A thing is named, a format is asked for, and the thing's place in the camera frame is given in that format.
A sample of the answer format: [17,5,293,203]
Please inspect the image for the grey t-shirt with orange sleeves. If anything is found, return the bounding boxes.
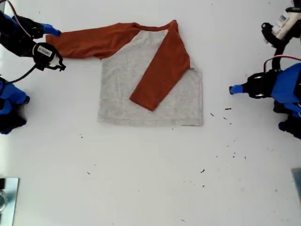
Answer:
[45,19,204,127]

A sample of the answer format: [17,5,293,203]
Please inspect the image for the arm camera box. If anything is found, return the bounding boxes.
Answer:
[32,42,57,65]
[274,7,301,40]

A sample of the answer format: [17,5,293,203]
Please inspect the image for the red white servo wire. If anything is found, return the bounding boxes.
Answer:
[263,55,301,73]
[4,0,32,40]

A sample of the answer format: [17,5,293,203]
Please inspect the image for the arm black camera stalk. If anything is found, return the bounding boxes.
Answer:
[261,22,292,71]
[46,53,67,72]

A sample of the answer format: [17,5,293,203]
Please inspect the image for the steel base plate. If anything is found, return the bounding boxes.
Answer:
[0,178,21,226]

